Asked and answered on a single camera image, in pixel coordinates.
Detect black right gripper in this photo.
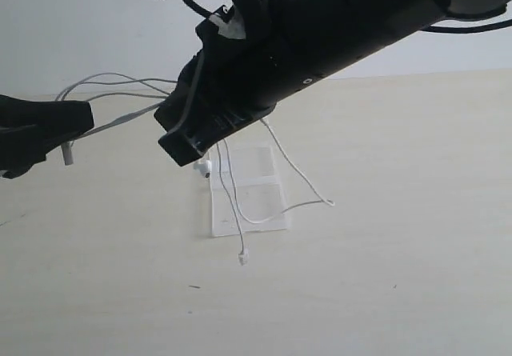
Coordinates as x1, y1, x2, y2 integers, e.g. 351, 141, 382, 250
160, 0, 511, 112

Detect white wired earphones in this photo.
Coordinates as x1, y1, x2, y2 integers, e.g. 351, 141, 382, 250
54, 72, 335, 266

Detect clear open plastic case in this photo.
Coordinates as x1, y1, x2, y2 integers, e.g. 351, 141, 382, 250
209, 144, 291, 237

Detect black camera cable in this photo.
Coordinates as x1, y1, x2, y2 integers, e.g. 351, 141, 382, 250
419, 6, 512, 35

